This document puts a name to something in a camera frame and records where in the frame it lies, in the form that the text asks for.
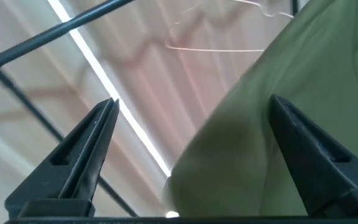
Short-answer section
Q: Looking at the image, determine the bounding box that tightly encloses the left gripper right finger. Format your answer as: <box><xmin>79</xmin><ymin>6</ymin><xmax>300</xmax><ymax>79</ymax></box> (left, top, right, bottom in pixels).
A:
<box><xmin>268</xmin><ymin>94</ymin><xmax>358</xmax><ymax>218</ymax></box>

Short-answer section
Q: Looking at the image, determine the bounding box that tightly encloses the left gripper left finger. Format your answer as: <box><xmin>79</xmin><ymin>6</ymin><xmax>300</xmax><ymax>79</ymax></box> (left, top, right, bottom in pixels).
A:
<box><xmin>4</xmin><ymin>97</ymin><xmax>121</xmax><ymax>218</ymax></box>

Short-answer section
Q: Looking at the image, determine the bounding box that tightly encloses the green long-sleeved shirt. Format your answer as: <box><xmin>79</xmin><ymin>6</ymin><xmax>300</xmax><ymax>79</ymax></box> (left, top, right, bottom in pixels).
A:
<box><xmin>163</xmin><ymin>0</ymin><xmax>358</xmax><ymax>218</ymax></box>

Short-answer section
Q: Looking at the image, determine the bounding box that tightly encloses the black clothes rack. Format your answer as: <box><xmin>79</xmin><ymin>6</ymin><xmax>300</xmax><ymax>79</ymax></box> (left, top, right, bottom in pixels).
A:
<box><xmin>0</xmin><ymin>0</ymin><xmax>301</xmax><ymax>218</ymax></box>

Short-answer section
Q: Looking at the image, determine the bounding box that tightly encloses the pink clothes hanger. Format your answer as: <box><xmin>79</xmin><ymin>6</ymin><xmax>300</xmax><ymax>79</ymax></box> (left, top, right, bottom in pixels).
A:
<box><xmin>165</xmin><ymin>0</ymin><xmax>265</xmax><ymax>54</ymax></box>
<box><xmin>234</xmin><ymin>0</ymin><xmax>295</xmax><ymax>19</ymax></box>

